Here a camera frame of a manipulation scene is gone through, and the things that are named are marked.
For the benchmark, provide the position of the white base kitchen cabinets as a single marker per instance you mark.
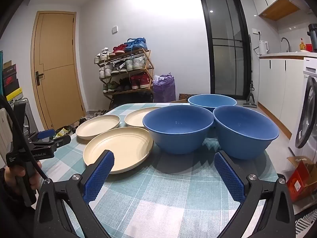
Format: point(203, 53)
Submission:
point(275, 84)

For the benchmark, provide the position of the black and white patterned rug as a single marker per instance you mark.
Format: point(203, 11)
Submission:
point(307, 222)

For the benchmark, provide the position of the circle patterned cardboard box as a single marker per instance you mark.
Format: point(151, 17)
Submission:
point(184, 96)

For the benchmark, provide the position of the cream round plate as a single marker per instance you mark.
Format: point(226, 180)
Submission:
point(123, 148)
point(135, 119)
point(96, 126)

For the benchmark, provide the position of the red container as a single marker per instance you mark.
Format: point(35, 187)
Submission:
point(309, 47)

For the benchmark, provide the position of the grey hard suitcase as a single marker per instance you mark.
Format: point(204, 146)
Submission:
point(31, 114)

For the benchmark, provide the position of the stack of shoe boxes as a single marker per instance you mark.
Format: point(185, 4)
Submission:
point(11, 79)

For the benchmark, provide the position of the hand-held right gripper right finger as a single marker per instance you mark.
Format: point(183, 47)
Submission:
point(229, 178)

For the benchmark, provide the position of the black framed glass door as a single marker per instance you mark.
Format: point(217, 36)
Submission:
point(225, 54)

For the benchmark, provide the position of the white wall switch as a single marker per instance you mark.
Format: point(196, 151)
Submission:
point(114, 29)

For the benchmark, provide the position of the black kitchen appliance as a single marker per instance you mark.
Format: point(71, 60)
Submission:
point(313, 37)

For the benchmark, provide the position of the red and brown open carton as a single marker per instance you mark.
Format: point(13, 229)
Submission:
point(299, 181)

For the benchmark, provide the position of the purple plastic bag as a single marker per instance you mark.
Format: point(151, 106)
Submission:
point(164, 89)

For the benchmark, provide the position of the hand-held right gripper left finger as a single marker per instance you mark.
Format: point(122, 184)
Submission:
point(99, 178)

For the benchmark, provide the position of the teal checked tablecloth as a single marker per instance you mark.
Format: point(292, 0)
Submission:
point(161, 193)

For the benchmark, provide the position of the white washing machine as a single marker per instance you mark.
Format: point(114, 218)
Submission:
point(307, 119)

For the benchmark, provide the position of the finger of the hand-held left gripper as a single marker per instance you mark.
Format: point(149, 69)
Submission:
point(59, 142)
point(45, 133)

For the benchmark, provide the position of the scattered pile of shoes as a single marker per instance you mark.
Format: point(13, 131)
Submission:
point(94, 115)

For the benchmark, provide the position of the metal kitchen faucet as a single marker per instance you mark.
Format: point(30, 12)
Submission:
point(288, 44)

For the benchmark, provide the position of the upright stick vacuum cleaner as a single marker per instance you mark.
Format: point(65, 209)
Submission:
point(251, 103)

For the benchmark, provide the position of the person's left hand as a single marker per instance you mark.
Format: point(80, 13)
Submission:
point(12, 177)

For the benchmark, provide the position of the wooden door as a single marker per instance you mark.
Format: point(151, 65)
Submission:
point(57, 54)

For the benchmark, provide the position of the yellow bottle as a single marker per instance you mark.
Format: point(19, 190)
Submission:
point(302, 45)

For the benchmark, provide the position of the white wall socket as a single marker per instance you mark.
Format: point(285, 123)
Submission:
point(257, 31)

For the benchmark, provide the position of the white electric kettle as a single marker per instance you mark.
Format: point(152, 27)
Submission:
point(263, 47)

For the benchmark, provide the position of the person's left forearm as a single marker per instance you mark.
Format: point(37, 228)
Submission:
point(12, 215)

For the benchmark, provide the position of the blue bowl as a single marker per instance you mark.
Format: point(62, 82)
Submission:
point(178, 129)
point(213, 101)
point(245, 133)

